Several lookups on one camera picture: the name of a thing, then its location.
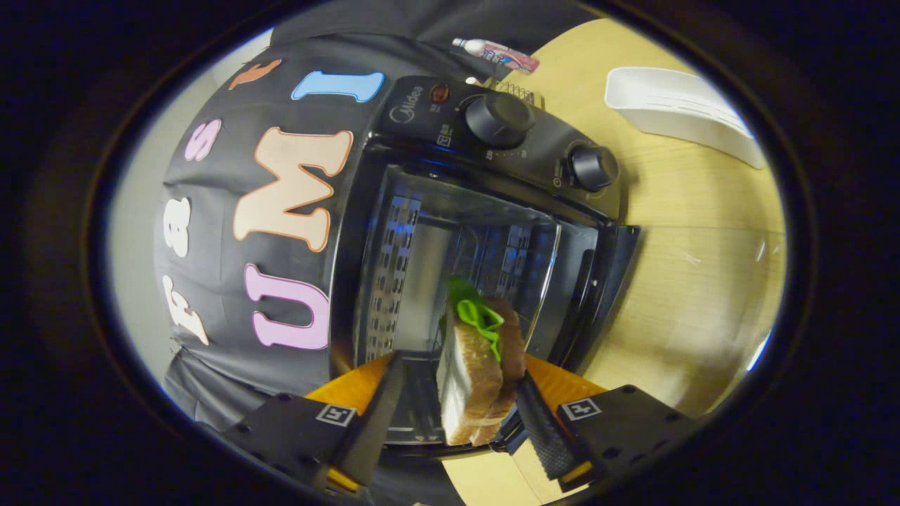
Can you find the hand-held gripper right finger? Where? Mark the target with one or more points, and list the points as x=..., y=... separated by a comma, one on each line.
x=545, y=436

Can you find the lettuce sandwich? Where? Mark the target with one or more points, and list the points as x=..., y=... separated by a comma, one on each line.
x=467, y=379

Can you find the white pink drink bottle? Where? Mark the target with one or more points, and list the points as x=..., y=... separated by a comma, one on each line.
x=503, y=55

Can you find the white rectangular dish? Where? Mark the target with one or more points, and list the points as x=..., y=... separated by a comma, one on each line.
x=675, y=109

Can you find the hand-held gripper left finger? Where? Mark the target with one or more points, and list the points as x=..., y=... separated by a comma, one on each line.
x=369, y=429

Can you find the black backdrop cloth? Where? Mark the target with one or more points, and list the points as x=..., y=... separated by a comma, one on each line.
x=214, y=211

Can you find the black toaster oven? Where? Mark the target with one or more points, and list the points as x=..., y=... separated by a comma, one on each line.
x=422, y=274

